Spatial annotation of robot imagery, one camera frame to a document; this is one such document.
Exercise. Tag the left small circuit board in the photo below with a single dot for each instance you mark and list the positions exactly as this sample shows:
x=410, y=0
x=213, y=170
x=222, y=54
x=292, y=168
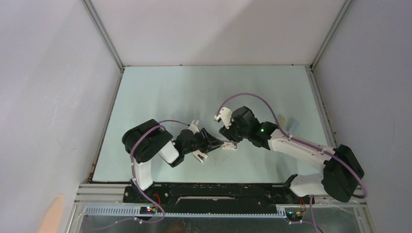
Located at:
x=148, y=210

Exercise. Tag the right small circuit board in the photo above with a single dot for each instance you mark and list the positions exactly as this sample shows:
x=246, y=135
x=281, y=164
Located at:
x=295, y=216

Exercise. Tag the small white mini stapler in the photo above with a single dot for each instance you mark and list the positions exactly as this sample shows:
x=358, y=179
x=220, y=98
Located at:
x=200, y=156

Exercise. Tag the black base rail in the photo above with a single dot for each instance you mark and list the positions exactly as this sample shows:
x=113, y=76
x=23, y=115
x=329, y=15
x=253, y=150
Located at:
x=217, y=198

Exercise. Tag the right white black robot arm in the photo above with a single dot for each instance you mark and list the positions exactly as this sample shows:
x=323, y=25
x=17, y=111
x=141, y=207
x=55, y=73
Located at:
x=338, y=170

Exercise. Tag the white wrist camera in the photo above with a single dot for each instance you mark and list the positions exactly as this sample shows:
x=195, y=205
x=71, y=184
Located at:
x=194, y=126
x=225, y=116

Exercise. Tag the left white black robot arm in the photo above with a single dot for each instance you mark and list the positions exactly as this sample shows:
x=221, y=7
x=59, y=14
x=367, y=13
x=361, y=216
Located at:
x=150, y=138

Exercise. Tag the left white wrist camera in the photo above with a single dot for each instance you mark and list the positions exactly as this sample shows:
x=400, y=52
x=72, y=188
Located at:
x=194, y=126

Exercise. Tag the white cable duct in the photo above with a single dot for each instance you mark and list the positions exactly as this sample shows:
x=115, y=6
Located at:
x=136, y=211

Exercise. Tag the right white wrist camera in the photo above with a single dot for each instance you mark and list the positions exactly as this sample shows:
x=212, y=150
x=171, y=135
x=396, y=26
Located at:
x=225, y=116

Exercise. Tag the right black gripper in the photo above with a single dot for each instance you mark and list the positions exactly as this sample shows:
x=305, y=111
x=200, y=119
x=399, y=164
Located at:
x=229, y=134

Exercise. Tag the beige stapler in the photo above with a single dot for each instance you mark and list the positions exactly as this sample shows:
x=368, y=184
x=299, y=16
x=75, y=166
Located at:
x=282, y=121

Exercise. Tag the small circuit board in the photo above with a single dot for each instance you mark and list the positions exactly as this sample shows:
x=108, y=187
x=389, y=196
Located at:
x=295, y=216
x=148, y=210

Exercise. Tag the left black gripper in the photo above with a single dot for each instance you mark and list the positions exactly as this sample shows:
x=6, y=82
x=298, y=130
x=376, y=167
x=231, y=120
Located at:
x=209, y=142

